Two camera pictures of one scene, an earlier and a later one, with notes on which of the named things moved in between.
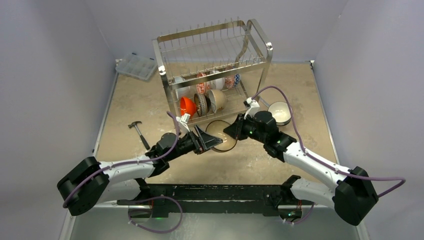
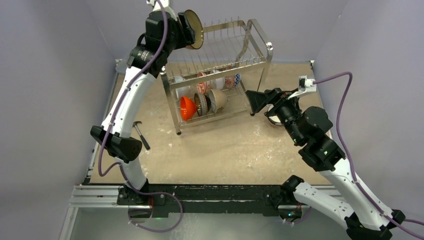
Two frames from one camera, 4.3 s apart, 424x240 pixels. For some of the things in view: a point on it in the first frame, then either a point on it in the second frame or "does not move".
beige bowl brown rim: (215, 128) → (195, 24)
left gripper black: (205, 141) → (187, 33)
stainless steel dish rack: (210, 74) does not move
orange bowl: (187, 106) does not move
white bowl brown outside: (218, 99) does not move
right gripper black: (240, 126) → (273, 101)
